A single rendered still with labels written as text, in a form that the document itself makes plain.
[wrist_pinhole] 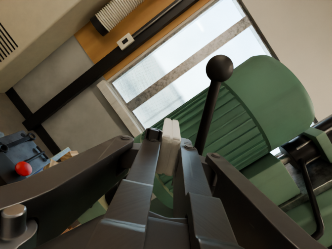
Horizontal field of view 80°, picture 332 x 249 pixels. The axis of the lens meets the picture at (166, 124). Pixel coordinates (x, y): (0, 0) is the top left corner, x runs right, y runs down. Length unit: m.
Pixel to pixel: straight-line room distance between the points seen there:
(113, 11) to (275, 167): 1.60
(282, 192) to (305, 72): 1.67
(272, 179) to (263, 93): 0.16
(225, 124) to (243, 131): 0.03
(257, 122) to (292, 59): 1.67
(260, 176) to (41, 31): 1.73
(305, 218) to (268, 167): 0.10
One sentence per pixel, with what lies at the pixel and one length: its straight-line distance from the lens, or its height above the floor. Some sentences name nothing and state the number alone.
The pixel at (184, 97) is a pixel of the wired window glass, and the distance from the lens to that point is 1.85.
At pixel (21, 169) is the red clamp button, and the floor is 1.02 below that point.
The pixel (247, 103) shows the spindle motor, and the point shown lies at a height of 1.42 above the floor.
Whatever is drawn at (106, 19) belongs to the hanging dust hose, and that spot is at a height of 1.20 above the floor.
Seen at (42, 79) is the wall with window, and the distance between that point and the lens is 2.19.
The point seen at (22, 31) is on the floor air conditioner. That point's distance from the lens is 1.94.
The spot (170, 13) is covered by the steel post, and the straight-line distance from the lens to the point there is 1.81.
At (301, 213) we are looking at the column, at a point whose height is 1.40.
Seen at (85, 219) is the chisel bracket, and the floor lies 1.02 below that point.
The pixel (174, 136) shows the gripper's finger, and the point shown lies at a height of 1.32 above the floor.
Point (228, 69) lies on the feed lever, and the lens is 0.26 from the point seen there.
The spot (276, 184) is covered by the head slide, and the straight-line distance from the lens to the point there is 0.43.
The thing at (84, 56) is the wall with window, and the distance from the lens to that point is 2.00.
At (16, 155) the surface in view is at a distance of 0.51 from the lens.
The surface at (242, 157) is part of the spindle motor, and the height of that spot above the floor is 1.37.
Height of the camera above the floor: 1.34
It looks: 9 degrees down
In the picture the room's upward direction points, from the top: 55 degrees clockwise
